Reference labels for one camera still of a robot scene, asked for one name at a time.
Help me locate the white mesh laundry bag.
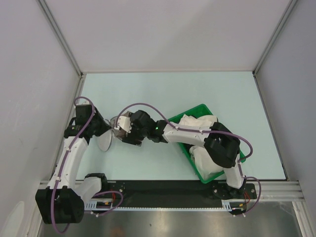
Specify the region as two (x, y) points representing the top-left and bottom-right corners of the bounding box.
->
(97, 116), (117, 152)

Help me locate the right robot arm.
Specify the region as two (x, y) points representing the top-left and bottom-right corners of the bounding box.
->
(116, 110), (246, 198)

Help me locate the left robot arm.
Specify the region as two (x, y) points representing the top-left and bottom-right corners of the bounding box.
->
(35, 104), (111, 224)

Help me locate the white bra in basket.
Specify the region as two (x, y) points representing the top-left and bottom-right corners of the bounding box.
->
(189, 146), (223, 180)

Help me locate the green plastic basket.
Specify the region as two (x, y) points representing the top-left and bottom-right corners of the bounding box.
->
(168, 104), (244, 189)

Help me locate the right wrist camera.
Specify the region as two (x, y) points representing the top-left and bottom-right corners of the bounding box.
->
(115, 116), (132, 133)

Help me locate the left aluminium frame post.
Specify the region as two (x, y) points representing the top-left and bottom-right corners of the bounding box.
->
(37, 0), (83, 77)

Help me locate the aluminium frame post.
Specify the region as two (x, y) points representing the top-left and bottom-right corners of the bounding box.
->
(37, 0), (83, 77)
(253, 0), (301, 75)

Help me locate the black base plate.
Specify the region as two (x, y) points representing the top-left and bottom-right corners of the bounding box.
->
(105, 180), (257, 208)

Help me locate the light blue cable duct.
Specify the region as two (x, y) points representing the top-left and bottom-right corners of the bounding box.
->
(84, 199), (115, 212)

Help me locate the right aluminium frame post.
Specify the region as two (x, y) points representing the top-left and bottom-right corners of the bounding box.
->
(253, 0), (301, 75)

